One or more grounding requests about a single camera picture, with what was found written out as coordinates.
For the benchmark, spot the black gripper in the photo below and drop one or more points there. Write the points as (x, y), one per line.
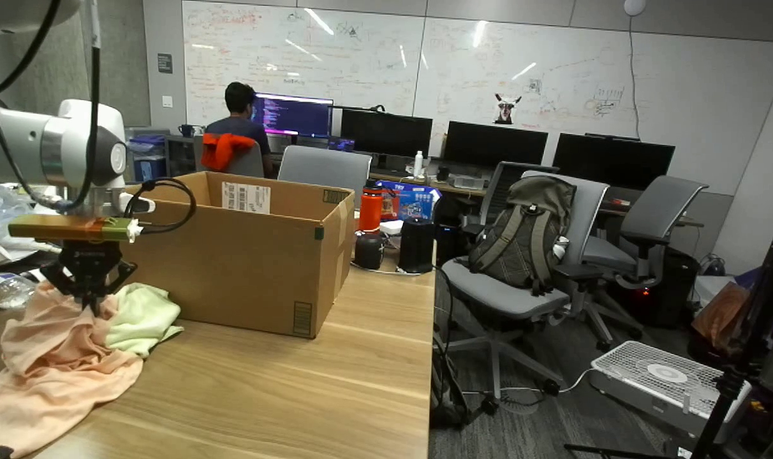
(91, 261)

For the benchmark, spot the peach shirt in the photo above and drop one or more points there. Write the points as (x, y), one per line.
(54, 384)

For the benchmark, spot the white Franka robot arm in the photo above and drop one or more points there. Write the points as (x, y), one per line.
(29, 144)

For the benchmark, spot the light green towel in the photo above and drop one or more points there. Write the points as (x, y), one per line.
(146, 320)

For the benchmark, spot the brown cardboard box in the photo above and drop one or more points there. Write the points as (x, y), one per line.
(248, 263)

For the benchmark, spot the seated person in dark shirt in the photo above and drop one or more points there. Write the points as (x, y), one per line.
(238, 101)

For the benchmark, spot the blue printed box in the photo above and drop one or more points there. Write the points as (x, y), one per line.
(415, 202)

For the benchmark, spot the yellow-green wrist mounting plate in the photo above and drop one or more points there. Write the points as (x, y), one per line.
(63, 228)

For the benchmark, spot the clear plastic bottle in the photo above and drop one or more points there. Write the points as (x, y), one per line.
(7, 291)

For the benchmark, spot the light grey office chair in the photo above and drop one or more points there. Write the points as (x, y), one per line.
(326, 166)

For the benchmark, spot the lit blue computer monitor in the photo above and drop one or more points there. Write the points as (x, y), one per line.
(299, 119)

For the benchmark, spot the small black cup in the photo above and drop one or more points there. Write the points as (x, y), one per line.
(372, 250)

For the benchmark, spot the red bottle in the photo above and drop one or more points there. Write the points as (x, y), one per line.
(372, 209)

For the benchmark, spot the black cylinder speaker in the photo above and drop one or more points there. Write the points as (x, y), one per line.
(416, 246)

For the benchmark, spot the black computer monitor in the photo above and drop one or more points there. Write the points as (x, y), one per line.
(614, 157)
(497, 144)
(388, 134)

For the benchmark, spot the white plastic bottle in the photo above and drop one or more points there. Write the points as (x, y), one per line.
(420, 165)

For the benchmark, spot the grey mesh office chair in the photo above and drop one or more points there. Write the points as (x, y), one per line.
(504, 298)

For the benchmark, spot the grey-green backpack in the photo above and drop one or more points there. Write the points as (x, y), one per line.
(521, 237)

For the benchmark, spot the glass whiteboard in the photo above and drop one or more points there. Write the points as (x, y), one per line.
(488, 66)

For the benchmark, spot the small animal figurine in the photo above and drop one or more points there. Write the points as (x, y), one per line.
(508, 108)

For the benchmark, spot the clear plastic storage bin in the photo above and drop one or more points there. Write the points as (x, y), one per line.
(662, 381)

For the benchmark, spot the brown bag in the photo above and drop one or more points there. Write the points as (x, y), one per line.
(724, 315)

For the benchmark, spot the grey wall switch plate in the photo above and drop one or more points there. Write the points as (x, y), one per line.
(165, 64)

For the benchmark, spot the black camera tripod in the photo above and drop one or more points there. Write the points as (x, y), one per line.
(714, 417)

